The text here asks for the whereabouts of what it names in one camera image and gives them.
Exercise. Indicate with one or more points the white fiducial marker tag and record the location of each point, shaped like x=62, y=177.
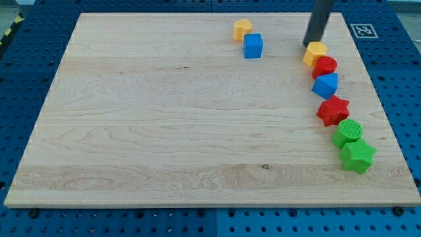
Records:
x=363, y=31

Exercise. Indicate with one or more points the yellow heart block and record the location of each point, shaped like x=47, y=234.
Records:
x=240, y=28

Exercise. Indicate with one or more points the blue cube block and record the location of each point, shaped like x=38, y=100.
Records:
x=252, y=46

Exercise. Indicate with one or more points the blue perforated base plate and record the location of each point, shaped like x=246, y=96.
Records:
x=31, y=60

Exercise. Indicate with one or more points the yellow hexagon block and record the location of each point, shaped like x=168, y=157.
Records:
x=314, y=50

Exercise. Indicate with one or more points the red cylinder block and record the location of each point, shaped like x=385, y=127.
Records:
x=324, y=65

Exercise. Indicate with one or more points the green star block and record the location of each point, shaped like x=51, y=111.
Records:
x=357, y=156

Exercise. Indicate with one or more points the wooden board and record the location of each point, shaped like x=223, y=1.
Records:
x=162, y=110

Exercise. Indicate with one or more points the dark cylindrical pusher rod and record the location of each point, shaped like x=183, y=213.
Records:
x=318, y=21

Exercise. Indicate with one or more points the blue triangular prism block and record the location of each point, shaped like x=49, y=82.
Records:
x=326, y=85

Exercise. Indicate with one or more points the green cylinder block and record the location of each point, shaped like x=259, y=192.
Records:
x=348, y=130

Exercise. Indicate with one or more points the red star block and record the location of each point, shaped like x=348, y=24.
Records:
x=333, y=111

